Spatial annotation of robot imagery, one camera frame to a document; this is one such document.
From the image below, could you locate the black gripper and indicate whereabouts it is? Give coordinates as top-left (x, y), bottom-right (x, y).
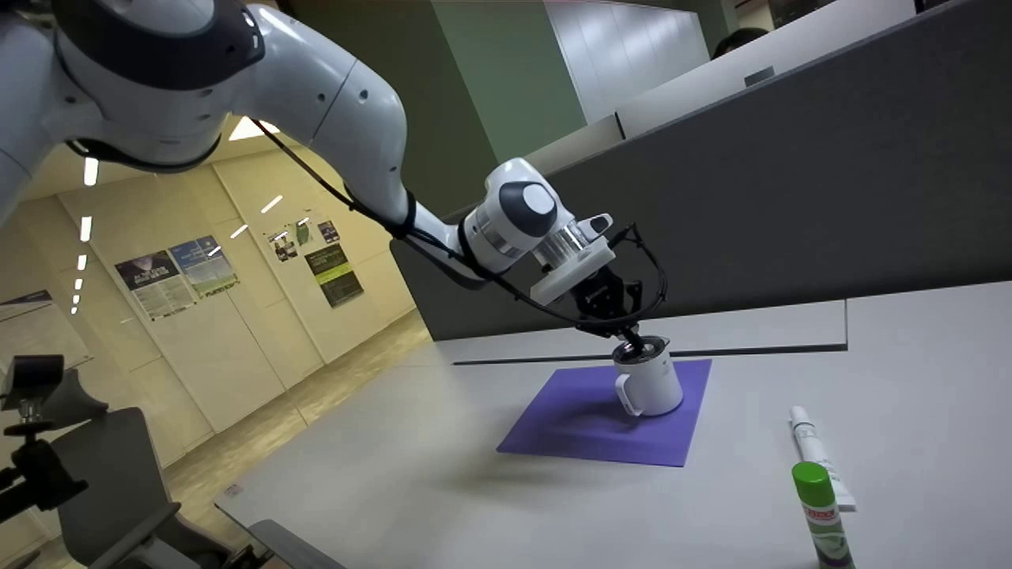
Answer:
top-left (570, 262), bottom-right (659, 364)

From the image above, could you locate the white thermocup with dark lid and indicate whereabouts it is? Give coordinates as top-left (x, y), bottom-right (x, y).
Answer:
top-left (606, 332), bottom-right (685, 420)

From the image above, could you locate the purple mat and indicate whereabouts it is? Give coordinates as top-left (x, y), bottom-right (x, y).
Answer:
top-left (492, 358), bottom-right (715, 472)

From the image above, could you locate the white marker pen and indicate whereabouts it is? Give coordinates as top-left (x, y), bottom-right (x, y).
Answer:
top-left (784, 400), bottom-right (861, 514)

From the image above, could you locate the grey office partition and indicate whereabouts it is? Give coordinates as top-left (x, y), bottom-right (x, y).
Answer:
top-left (388, 0), bottom-right (1012, 343)

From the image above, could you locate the white office partition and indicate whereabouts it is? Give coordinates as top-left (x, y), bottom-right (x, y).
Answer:
top-left (501, 0), bottom-right (923, 191)

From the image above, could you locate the green and white marker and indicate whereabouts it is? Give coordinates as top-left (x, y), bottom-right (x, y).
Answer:
top-left (790, 457), bottom-right (858, 569)

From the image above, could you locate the green pillar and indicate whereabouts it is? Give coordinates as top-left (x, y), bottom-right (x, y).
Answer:
top-left (275, 0), bottom-right (587, 217)

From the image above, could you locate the square ceiling light panel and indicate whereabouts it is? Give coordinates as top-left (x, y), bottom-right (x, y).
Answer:
top-left (226, 114), bottom-right (284, 146)

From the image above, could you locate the grey office chair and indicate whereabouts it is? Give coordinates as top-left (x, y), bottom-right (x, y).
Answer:
top-left (47, 405), bottom-right (350, 569)

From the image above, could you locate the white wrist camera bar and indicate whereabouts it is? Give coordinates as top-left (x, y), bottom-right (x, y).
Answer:
top-left (527, 242), bottom-right (619, 314)

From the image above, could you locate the green and black wall poster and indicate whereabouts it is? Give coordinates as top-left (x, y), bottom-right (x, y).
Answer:
top-left (302, 240), bottom-right (366, 314)

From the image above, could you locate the blue photo wall poster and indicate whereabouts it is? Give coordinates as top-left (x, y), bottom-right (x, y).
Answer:
top-left (168, 230), bottom-right (245, 303)

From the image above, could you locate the dark photo wall poster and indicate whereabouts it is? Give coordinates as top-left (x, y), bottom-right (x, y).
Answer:
top-left (111, 248), bottom-right (199, 322)

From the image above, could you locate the black camera on stand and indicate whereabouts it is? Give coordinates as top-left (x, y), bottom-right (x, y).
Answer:
top-left (0, 350), bottom-right (111, 524)

